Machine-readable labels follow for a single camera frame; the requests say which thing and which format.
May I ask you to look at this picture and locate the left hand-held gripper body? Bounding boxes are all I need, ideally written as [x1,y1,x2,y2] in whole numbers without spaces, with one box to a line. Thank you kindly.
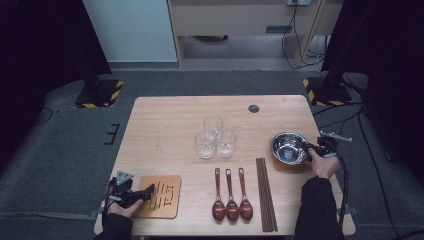
[107,171,135,208]

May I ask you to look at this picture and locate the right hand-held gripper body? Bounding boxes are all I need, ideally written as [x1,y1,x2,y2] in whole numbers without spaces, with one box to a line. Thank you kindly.
[314,130,353,158]

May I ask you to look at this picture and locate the stainless steel bowl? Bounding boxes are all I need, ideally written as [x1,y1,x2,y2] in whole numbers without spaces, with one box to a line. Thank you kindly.
[270,131,311,167]

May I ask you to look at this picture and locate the wooden slotted trivet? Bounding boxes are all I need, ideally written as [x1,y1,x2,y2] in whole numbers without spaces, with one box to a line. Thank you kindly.
[269,138,314,173]
[133,174,181,220]

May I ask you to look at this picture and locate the bundle of brown chopsticks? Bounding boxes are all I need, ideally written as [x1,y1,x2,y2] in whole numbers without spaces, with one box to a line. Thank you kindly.
[255,157,279,233]

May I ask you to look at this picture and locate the reddish brown wooden spoon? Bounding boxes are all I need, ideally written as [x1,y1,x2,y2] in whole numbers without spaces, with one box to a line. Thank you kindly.
[224,168,240,223]
[211,167,227,222]
[237,167,254,222]

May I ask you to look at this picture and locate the person's right hand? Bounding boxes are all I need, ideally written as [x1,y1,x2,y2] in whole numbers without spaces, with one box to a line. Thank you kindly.
[308,148,341,180]

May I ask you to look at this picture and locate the person's left hand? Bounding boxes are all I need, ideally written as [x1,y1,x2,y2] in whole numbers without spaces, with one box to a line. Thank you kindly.
[106,199,145,220]

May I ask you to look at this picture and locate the black yellow striped stand base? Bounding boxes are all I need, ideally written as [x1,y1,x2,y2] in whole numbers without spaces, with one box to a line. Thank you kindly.
[302,75,354,107]
[74,78,125,109]

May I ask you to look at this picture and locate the clear drinking glass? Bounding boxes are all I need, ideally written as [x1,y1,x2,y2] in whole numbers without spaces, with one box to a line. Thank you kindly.
[216,129,238,158]
[194,130,218,160]
[203,115,224,141]

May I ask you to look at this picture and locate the black curtain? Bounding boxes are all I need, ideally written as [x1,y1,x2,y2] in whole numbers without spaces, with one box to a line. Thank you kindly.
[321,0,424,188]
[0,0,113,168]

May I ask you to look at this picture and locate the beige wooden desk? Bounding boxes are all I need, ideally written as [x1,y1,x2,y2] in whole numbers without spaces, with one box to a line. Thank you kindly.
[167,0,344,68]

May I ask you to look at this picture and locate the white cabinet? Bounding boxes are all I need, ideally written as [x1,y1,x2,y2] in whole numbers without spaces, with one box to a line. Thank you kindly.
[82,0,178,63]

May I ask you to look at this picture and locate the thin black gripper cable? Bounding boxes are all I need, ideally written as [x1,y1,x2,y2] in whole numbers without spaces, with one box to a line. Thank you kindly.
[101,186,116,218]

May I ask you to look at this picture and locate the black floor cable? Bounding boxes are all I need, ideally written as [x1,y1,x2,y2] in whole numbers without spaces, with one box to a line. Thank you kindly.
[313,102,364,117]
[31,107,54,127]
[318,111,364,154]
[357,109,424,239]

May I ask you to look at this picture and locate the thick black gripper cable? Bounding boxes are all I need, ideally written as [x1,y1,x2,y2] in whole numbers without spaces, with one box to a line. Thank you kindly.
[333,151,349,228]

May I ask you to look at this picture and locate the white cables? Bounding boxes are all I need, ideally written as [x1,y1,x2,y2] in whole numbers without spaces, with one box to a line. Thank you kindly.
[306,36,329,73]

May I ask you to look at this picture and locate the black hanging cable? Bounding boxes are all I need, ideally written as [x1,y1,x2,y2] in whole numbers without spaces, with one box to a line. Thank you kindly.
[281,3,326,71]

